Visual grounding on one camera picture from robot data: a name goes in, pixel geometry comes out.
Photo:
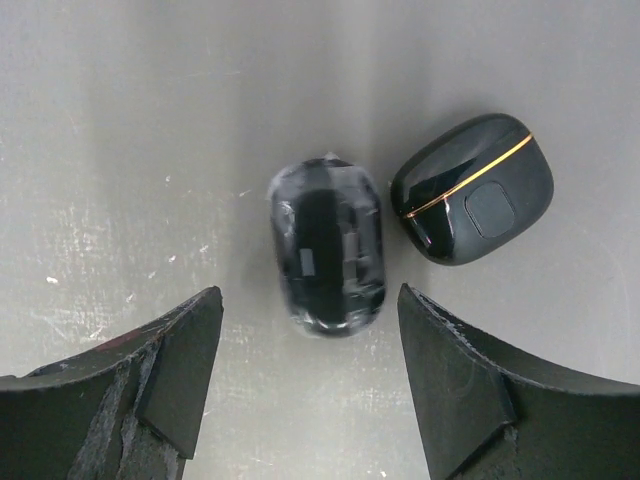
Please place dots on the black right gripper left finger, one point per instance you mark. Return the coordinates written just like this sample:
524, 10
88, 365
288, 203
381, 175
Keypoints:
129, 408

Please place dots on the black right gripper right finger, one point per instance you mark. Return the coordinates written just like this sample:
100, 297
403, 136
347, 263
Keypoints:
489, 410

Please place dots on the black taped earbud charging case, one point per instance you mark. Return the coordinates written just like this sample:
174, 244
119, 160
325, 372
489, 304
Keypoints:
325, 215

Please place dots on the black case with gold line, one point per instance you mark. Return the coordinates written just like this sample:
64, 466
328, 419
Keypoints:
473, 189

